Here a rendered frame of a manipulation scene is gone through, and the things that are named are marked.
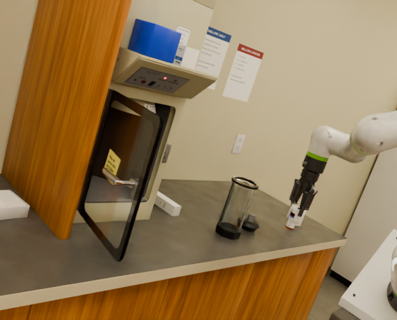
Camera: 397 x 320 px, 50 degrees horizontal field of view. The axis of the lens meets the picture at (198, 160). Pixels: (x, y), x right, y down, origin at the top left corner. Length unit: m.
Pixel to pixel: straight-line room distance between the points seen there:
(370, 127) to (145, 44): 0.71
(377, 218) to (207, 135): 2.23
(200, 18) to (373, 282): 1.03
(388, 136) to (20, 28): 1.24
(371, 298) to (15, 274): 1.06
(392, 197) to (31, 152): 3.19
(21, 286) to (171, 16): 0.86
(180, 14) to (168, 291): 0.87
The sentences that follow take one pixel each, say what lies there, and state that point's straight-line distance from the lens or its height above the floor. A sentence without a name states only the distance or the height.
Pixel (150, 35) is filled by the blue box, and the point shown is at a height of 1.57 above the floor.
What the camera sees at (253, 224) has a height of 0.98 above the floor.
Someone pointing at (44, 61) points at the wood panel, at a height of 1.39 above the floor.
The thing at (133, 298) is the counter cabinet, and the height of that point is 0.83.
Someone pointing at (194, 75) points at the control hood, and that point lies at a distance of 1.35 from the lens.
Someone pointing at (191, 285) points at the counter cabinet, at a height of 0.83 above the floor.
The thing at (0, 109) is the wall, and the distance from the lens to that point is 1.67.
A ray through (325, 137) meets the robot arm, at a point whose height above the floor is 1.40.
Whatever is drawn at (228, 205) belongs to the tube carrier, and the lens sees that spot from 1.65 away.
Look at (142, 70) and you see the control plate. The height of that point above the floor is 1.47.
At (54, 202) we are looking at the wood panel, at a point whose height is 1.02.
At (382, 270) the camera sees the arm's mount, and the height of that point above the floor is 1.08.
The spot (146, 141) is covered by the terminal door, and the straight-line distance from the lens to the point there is 1.07.
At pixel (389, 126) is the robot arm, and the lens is 1.41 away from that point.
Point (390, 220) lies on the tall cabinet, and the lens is 4.07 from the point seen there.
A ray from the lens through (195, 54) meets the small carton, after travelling 1.36.
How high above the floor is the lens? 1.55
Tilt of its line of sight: 13 degrees down
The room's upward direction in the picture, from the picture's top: 18 degrees clockwise
